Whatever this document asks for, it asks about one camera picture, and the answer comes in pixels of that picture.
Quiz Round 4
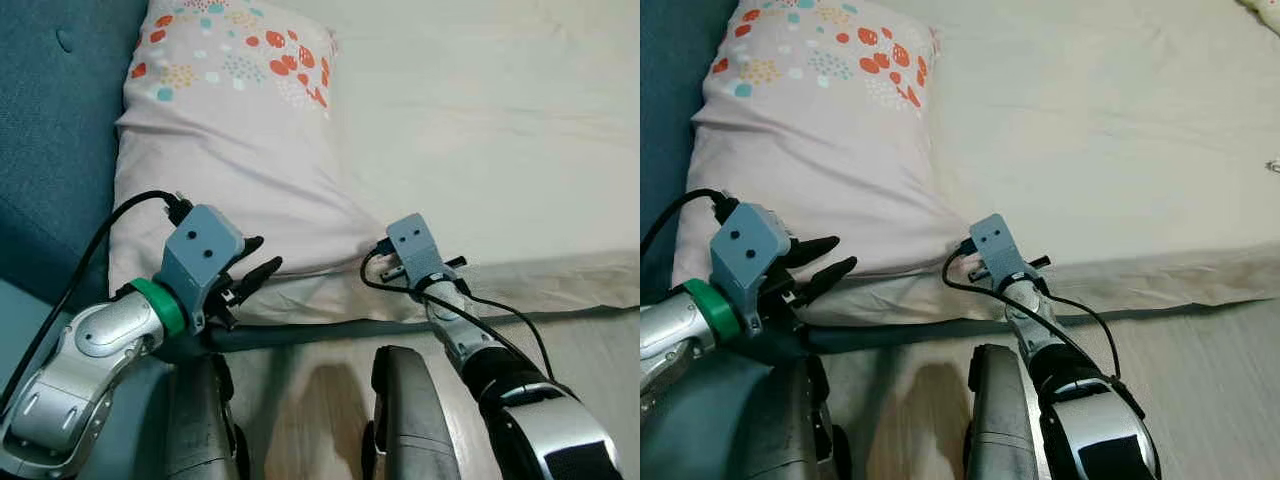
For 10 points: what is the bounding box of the pink dotted pillow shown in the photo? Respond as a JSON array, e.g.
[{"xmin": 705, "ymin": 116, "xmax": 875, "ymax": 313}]
[
  {"xmin": 108, "ymin": 0, "xmax": 386, "ymax": 301},
  {"xmin": 672, "ymin": 0, "xmax": 976, "ymax": 301}
]

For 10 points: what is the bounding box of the grey robot left leg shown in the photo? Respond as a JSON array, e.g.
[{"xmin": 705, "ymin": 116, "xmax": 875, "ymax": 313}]
[
  {"xmin": 730, "ymin": 355, "xmax": 851, "ymax": 480},
  {"xmin": 165, "ymin": 355, "xmax": 251, "ymax": 480}
]

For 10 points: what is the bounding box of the grey robot leg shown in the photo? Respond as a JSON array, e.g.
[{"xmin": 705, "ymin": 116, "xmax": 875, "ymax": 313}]
[
  {"xmin": 965, "ymin": 343, "xmax": 1051, "ymax": 480},
  {"xmin": 362, "ymin": 345, "xmax": 463, "ymax": 480},
  {"xmin": 165, "ymin": 355, "xmax": 251, "ymax": 480},
  {"xmin": 730, "ymin": 355, "xmax": 851, "ymax": 480}
]

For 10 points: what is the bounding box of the grey robot right leg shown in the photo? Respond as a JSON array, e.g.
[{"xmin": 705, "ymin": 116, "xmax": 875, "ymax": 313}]
[
  {"xmin": 965, "ymin": 343, "xmax": 1051, "ymax": 480},
  {"xmin": 362, "ymin": 345, "xmax": 463, "ymax": 480}
]

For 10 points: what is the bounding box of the cream sheeted mattress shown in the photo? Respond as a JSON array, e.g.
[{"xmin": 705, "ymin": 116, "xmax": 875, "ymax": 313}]
[
  {"xmin": 240, "ymin": 0, "xmax": 641, "ymax": 326},
  {"xmin": 830, "ymin": 0, "xmax": 1280, "ymax": 326}
]

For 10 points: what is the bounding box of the cream cartoon print blanket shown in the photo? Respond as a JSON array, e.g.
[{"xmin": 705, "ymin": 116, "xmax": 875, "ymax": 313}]
[{"xmin": 1240, "ymin": 0, "xmax": 1280, "ymax": 36}]

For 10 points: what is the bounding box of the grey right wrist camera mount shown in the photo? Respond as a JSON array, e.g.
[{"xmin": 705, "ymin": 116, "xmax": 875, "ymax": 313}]
[
  {"xmin": 967, "ymin": 213, "xmax": 1031, "ymax": 286},
  {"xmin": 385, "ymin": 213, "xmax": 449, "ymax": 291}
]

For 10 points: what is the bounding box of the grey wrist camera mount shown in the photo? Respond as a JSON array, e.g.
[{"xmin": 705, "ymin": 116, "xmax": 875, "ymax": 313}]
[
  {"xmin": 710, "ymin": 203, "xmax": 793, "ymax": 336},
  {"xmin": 155, "ymin": 205, "xmax": 246, "ymax": 336},
  {"xmin": 967, "ymin": 213, "xmax": 1031, "ymax": 286},
  {"xmin": 385, "ymin": 213, "xmax": 449, "ymax": 291}
]

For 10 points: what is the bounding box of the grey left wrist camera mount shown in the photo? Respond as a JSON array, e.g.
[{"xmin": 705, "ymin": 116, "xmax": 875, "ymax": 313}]
[
  {"xmin": 155, "ymin": 205, "xmax": 246, "ymax": 336},
  {"xmin": 710, "ymin": 203, "xmax": 793, "ymax": 336}
]

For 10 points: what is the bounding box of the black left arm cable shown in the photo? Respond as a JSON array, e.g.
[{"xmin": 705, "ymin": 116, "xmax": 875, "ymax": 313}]
[
  {"xmin": 640, "ymin": 188, "xmax": 736, "ymax": 256},
  {"xmin": 0, "ymin": 190, "xmax": 193, "ymax": 411}
]

